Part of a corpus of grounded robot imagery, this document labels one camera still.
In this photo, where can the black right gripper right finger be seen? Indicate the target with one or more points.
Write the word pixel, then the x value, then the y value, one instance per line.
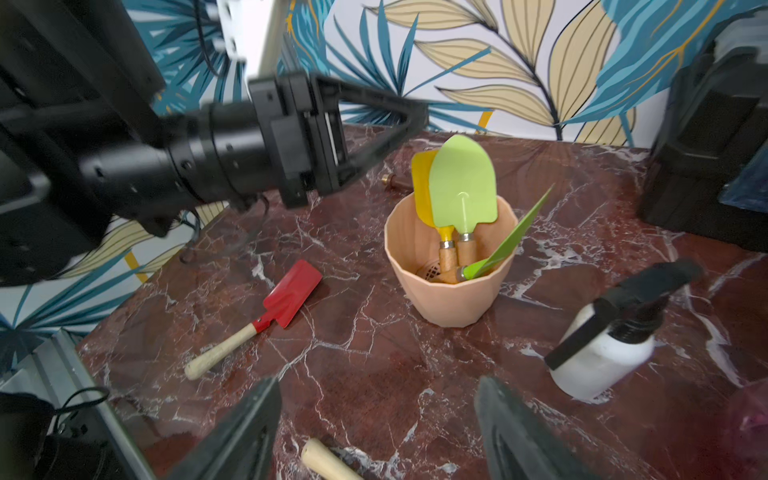
pixel 517 443

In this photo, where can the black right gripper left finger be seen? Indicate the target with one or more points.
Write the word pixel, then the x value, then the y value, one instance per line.
pixel 240 446

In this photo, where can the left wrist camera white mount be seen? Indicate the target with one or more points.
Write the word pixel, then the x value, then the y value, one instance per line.
pixel 253 33

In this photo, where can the white small spray bottle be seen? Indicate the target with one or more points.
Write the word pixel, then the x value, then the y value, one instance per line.
pixel 614 334

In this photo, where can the bright green toy trowel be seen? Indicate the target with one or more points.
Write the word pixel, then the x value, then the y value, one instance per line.
pixel 504 251

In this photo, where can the black toolbox yellow label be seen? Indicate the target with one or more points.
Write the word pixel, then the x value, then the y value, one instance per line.
pixel 702 176

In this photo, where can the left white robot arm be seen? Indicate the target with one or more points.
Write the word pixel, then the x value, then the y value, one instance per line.
pixel 81 144

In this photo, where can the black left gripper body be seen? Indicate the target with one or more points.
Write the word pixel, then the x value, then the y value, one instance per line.
pixel 300 124

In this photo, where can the red toy shovel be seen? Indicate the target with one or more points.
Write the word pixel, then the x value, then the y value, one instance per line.
pixel 281 304

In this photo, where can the pink transparent spray bottle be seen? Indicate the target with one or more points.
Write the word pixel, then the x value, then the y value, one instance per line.
pixel 742 437

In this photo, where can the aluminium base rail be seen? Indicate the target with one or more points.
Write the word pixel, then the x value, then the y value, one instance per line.
pixel 57 422

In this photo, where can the yellow toy shovel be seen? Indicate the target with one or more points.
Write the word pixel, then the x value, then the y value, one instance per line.
pixel 421 165

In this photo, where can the green toy rake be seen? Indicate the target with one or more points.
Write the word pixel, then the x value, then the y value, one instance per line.
pixel 319 459

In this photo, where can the light green toy spade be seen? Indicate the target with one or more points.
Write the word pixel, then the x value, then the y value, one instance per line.
pixel 462 186

